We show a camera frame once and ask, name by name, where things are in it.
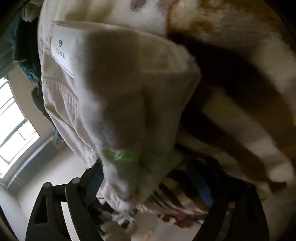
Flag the dark teal blanket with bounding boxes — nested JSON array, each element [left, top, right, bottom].
[[1, 16, 63, 142]]

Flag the window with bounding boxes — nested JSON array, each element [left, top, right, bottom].
[[0, 77, 40, 178]]

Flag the floral bed blanket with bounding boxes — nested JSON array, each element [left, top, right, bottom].
[[129, 0, 296, 241]]

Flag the white pants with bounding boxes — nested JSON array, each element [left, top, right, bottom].
[[38, 1, 201, 213]]

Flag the grey knitted cloth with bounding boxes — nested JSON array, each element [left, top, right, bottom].
[[21, 0, 44, 22]]

